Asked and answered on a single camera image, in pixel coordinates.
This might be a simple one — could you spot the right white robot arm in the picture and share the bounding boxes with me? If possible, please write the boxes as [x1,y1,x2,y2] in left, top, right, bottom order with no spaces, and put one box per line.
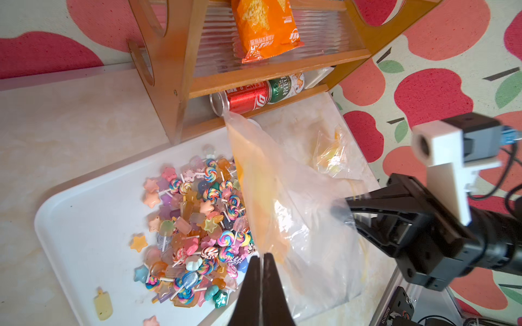
[330,174,521,291]

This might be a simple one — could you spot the ziploc bag of candies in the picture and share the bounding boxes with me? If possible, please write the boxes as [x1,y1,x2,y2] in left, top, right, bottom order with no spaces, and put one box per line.
[312,124,364,179]

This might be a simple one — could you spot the white plastic tray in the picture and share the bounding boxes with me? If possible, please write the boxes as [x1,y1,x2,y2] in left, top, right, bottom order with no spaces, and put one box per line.
[35,128,237,325]

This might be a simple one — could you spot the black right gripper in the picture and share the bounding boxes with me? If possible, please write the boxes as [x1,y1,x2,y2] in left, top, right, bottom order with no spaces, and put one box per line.
[331,173,489,291]

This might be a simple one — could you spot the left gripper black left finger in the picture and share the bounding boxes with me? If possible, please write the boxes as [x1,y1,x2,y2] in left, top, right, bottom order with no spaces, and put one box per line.
[228,256,261,326]

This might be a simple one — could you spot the poured candies pile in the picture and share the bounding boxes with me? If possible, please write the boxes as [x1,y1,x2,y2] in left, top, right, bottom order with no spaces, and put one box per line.
[92,144,258,326]

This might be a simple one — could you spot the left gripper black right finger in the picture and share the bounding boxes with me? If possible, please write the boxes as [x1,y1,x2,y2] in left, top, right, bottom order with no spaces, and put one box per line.
[260,253,296,325]

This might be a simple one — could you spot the green white drink can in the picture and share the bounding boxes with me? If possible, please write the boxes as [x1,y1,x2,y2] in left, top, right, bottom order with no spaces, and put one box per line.
[269,73,305,104]

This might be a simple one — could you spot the red soda can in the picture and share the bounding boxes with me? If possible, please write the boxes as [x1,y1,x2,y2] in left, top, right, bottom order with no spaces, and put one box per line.
[209,81,271,117]

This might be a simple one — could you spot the orange snack packet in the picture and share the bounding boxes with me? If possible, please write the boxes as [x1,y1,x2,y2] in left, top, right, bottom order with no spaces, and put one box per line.
[231,0,302,64]

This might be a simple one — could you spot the wooden shelf rack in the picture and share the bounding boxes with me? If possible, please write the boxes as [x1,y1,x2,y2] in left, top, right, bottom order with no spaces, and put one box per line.
[128,1,437,145]

